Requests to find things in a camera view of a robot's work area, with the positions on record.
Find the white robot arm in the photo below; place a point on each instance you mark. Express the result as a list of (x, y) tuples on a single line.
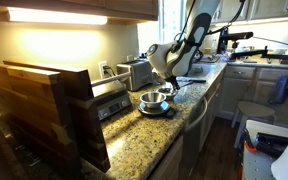
[(174, 59)]

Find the stainless dishwasher handle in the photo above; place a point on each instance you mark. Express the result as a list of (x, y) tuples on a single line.
[(197, 116)]

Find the white wall outlet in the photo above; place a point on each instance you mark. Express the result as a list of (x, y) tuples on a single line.
[(101, 65)]

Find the under-cabinet light strip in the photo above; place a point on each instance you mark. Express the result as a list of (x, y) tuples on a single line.
[(46, 16)]

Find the stainless steel toaster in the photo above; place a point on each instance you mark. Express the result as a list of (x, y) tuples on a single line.
[(141, 73)]

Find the empty silver bowl on scale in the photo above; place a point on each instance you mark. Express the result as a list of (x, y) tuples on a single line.
[(152, 99)]

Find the silver bowl with yellow contents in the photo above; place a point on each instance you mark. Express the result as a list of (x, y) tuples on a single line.
[(170, 93)]

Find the light wooden cutting board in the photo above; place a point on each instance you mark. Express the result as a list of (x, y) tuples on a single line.
[(37, 109)]

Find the black kitchen scale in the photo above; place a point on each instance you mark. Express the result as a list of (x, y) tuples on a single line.
[(164, 110)]

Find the blue hanging towel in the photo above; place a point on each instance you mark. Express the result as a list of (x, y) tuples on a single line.
[(278, 94)]

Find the dark wooden cutting board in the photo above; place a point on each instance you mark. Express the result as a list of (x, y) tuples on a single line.
[(83, 111)]

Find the white round stool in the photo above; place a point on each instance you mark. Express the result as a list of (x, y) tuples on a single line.
[(251, 110)]

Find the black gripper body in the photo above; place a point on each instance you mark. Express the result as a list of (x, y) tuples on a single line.
[(172, 80)]

